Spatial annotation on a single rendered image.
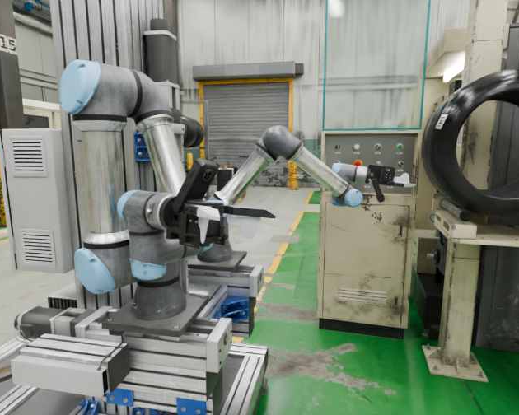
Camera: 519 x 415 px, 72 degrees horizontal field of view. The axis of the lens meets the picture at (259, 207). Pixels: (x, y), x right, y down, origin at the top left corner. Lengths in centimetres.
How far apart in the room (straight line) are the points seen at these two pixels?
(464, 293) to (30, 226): 196
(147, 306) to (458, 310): 163
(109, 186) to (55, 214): 45
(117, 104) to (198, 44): 1087
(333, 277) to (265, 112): 883
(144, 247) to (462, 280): 169
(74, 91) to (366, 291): 194
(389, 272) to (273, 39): 948
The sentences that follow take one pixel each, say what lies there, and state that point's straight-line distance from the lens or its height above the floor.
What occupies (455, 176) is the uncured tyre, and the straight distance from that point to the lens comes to 162.
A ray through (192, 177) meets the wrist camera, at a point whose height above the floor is 112.
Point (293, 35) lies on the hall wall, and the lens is 1111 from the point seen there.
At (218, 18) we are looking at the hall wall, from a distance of 1172.
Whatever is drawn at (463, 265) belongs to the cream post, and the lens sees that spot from 211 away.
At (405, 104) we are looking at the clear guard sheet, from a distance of 224.
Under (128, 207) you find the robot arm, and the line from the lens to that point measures 81.
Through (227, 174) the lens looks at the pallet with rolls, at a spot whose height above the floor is 60.
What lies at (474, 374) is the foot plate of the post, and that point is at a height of 1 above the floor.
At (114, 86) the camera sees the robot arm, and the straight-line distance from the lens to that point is 90.
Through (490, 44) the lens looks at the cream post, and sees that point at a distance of 208.
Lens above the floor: 117
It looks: 10 degrees down
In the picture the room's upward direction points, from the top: straight up
